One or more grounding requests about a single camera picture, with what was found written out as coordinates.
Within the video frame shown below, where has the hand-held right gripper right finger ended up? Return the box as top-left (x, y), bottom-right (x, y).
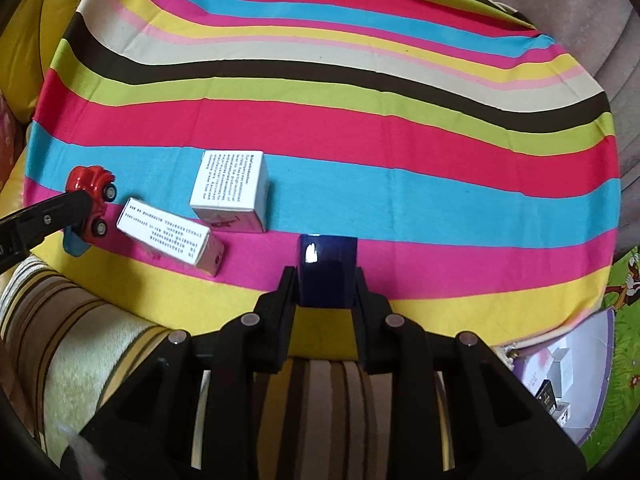
top-left (350, 266), bottom-right (586, 480)

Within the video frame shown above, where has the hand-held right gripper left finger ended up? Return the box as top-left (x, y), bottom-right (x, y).
top-left (60, 266), bottom-right (301, 480)

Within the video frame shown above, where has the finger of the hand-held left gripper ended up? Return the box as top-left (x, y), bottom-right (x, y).
top-left (63, 227), bottom-right (91, 257)
top-left (0, 191), bottom-right (96, 267)

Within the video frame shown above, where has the dark blue box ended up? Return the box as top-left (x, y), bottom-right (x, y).
top-left (296, 233), bottom-right (358, 308)

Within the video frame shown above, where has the red toy car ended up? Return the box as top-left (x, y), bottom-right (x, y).
top-left (67, 165), bottom-right (117, 243)

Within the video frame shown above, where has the white pink-spot box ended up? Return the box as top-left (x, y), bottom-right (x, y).
top-left (522, 347), bottom-right (556, 386)

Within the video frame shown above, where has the black box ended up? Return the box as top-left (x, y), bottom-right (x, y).
top-left (535, 380), bottom-right (558, 408)

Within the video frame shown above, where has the tall plain white box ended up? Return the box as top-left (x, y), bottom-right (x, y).
top-left (547, 347), bottom-right (576, 396)

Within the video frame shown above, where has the purple cardboard box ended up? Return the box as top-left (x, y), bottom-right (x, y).
top-left (492, 307), bottom-right (618, 448)

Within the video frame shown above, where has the long white text box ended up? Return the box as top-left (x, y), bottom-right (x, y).
top-left (116, 197), bottom-right (226, 279)

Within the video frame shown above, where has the pink quilted blanket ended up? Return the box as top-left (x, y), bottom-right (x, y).
top-left (0, 95), bottom-right (26, 186)

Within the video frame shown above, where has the beige striped plush cushion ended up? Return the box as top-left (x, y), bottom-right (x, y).
top-left (0, 255), bottom-right (451, 480)

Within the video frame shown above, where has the white cube box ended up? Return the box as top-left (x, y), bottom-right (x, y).
top-left (189, 150), bottom-right (271, 234)

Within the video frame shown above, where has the colourful striped cloth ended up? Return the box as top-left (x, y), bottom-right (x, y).
top-left (22, 0), bottom-right (621, 348)

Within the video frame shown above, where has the green cartoon printed mat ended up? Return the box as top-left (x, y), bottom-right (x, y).
top-left (597, 245), bottom-right (640, 461)

